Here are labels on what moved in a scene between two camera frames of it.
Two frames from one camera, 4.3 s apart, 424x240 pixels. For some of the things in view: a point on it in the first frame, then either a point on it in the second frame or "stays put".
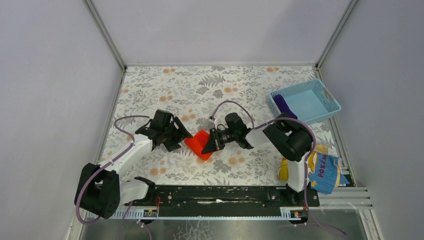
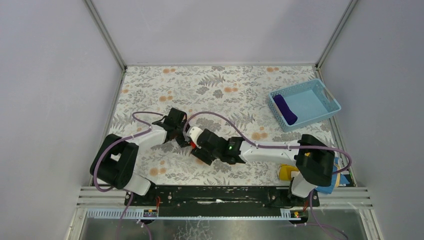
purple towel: (283, 106) stays put
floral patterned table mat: (194, 95) stays put
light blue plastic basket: (309, 101) stays put
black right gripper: (214, 139) to (201, 145)
